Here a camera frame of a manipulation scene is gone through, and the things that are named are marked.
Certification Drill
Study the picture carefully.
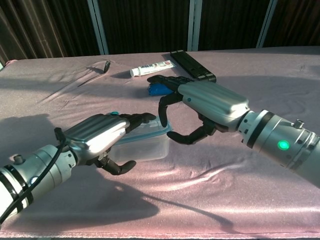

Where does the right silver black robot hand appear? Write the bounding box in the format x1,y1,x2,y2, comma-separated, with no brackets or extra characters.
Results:
146,74,251,147

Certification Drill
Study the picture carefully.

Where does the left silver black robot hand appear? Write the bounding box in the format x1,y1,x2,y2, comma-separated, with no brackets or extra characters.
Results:
54,112,158,176

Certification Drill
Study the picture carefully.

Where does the clear plastic container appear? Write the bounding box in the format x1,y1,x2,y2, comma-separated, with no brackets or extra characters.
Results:
109,117,174,162

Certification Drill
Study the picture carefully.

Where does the clear blue-rimmed container lid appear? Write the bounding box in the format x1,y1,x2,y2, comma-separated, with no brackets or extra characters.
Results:
116,117,174,142

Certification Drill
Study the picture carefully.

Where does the long black flat bar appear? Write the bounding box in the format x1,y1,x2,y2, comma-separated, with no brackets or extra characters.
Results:
170,49,217,82

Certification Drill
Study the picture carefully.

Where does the blue plastic packet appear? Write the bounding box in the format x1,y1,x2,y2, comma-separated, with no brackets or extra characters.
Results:
147,82,176,97

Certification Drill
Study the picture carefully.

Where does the metal spoon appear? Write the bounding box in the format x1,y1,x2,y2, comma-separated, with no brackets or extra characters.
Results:
77,59,111,88

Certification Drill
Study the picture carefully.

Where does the white toothpaste tube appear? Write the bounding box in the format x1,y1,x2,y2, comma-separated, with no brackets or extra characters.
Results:
129,59,177,77

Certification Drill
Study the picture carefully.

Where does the dark brown curtain panel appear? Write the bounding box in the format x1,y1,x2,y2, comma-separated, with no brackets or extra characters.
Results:
98,0,191,55
264,0,320,49
198,0,266,51
0,0,101,66

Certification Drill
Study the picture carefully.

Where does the pink tablecloth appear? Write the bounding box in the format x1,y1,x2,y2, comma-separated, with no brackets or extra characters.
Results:
0,45,320,239

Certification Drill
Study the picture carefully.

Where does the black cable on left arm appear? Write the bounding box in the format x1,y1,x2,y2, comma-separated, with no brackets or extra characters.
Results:
0,127,70,224

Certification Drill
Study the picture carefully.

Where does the white window frame post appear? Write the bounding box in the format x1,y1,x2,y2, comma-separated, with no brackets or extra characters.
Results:
255,0,276,49
86,0,110,56
187,0,202,52

